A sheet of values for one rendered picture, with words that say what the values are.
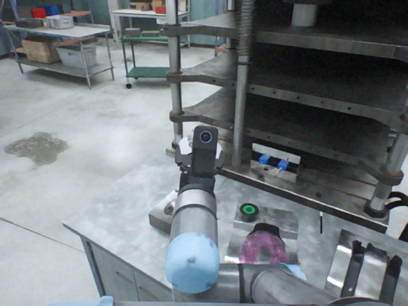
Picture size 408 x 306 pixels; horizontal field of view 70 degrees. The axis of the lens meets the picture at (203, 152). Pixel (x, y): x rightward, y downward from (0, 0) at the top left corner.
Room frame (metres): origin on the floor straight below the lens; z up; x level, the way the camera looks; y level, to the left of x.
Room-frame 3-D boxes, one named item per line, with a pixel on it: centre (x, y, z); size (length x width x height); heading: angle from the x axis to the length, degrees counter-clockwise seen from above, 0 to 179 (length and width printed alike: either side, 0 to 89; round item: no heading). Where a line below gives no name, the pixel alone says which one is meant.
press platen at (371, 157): (1.64, -0.53, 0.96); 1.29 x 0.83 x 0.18; 58
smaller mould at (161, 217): (0.99, 0.13, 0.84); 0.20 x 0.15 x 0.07; 148
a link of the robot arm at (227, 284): (0.30, 0.00, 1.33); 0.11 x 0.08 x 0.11; 89
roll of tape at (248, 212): (0.89, -0.19, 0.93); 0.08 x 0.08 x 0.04
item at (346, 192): (1.65, -0.52, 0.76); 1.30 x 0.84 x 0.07; 58
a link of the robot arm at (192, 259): (0.30, 0.02, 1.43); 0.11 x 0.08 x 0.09; 179
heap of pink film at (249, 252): (0.70, -0.22, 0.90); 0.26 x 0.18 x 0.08; 166
